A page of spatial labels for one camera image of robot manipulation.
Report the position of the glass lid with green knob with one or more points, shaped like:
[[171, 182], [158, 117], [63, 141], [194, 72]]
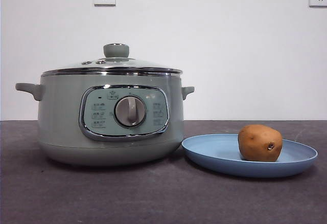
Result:
[[116, 50]]

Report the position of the brown potato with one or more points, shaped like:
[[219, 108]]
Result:
[[258, 142]]

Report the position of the blue round plate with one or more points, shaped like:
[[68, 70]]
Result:
[[217, 155]]

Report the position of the pale green electric steamer pot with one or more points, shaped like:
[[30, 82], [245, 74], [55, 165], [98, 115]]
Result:
[[61, 121]]

